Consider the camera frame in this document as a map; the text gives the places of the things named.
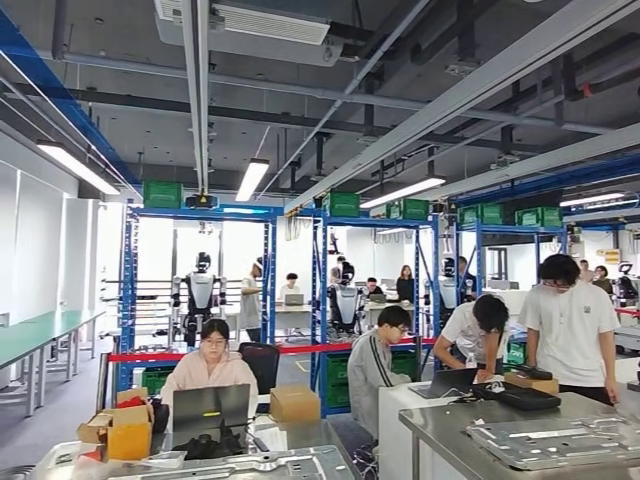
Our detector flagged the blue steel shelf rack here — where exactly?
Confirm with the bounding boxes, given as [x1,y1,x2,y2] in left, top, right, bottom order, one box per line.
[118,203,279,393]
[309,208,442,419]
[452,221,570,313]

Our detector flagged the stainless steel workbench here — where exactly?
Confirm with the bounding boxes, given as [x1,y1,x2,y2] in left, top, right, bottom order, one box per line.
[29,420,362,480]
[398,392,640,480]

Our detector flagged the flat sheet metal part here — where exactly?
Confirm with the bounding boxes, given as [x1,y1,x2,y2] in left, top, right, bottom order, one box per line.
[466,413,640,473]
[102,445,343,480]

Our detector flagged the white black humanoid robot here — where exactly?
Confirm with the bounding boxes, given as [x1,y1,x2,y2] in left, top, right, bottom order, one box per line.
[327,261,366,336]
[423,256,458,329]
[616,261,640,307]
[170,251,229,349]

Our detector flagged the white desk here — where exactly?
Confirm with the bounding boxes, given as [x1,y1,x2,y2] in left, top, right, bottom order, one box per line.
[273,304,313,333]

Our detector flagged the long ceiling light strip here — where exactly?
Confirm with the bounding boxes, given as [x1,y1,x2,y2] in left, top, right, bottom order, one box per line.
[36,140,121,197]
[235,157,270,203]
[359,175,447,211]
[559,192,626,208]

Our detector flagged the black office chair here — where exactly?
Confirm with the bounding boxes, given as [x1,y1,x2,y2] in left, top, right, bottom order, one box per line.
[238,342,281,397]

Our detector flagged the black hoist unit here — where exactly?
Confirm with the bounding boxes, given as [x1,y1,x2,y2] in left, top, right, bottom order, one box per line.
[185,192,220,211]

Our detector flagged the closed cardboard box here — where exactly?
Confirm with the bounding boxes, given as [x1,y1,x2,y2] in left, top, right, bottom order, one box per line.
[269,386,321,424]

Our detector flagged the white paper sheets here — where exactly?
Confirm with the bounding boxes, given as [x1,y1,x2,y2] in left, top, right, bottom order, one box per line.
[252,425,290,454]

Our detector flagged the white cabinet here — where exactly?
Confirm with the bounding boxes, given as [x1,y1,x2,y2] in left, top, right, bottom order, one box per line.
[378,382,476,480]

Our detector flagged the white ceiling air conditioner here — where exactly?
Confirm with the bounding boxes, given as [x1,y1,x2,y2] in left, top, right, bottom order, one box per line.
[153,0,332,68]

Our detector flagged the black bag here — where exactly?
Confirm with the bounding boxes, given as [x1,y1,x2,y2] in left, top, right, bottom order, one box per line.
[172,420,247,462]

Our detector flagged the red barrier tape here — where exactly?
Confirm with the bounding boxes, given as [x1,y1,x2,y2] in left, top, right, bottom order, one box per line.
[107,336,437,364]

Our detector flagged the clear plastic tray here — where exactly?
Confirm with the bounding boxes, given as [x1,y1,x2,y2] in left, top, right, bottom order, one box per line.
[141,450,189,472]

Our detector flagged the flat black case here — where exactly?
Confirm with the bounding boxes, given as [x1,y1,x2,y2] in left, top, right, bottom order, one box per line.
[472,382,562,412]

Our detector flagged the flat brown box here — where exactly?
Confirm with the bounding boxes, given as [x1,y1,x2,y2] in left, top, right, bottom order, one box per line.
[503,370,560,396]

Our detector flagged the small black device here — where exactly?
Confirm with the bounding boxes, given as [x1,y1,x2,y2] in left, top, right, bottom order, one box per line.
[516,365,554,382]

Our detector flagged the open yellow cardboard box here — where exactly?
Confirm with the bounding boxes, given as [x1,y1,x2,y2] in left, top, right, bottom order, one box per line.
[76,387,155,463]

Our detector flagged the blue overhead beam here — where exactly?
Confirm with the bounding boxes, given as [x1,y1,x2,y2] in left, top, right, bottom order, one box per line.
[0,7,143,197]
[450,152,640,207]

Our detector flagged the green top table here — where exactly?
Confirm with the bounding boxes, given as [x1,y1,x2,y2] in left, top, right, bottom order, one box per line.
[0,309,107,419]

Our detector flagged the grey overhead rail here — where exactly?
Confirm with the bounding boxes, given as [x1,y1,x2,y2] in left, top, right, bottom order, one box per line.
[284,0,640,215]
[180,0,211,195]
[420,122,640,200]

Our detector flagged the grey barrier post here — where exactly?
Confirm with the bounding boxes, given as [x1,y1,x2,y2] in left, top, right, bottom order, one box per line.
[96,352,112,413]

